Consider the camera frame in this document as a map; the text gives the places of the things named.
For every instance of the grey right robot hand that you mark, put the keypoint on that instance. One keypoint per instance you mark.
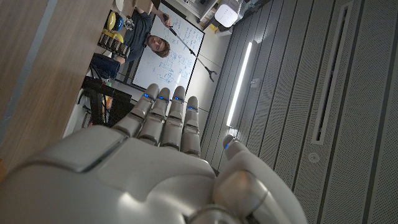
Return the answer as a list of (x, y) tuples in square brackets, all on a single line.
[(124, 180)]

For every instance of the yellow stacked bowl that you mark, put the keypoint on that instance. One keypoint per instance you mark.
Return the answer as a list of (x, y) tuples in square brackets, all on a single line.
[(116, 35)]

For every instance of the whiteboard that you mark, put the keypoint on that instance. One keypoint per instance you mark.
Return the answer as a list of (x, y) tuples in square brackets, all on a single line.
[(174, 62)]

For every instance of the black reacher grabber tool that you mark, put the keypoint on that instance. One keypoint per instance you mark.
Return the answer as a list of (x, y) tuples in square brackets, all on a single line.
[(192, 53)]

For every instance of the seated person in blue shirt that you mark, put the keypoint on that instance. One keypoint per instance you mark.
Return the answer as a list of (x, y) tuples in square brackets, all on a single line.
[(140, 31)]

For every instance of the ceiling light strip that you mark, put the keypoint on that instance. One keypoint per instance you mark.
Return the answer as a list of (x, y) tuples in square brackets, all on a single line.
[(239, 84)]

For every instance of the blue disc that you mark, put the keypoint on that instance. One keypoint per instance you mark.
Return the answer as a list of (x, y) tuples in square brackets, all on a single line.
[(120, 24)]

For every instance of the yellow ball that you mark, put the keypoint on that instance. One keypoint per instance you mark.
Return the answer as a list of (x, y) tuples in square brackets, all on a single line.
[(111, 20)]

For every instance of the white plate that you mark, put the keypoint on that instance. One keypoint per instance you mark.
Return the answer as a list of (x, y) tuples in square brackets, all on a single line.
[(119, 4)]

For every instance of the white ceiling device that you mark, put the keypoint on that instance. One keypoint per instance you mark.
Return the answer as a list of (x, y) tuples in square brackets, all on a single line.
[(228, 14)]

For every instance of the ceiling vent slot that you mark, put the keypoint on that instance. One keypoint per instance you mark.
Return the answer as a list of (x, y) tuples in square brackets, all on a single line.
[(332, 71)]

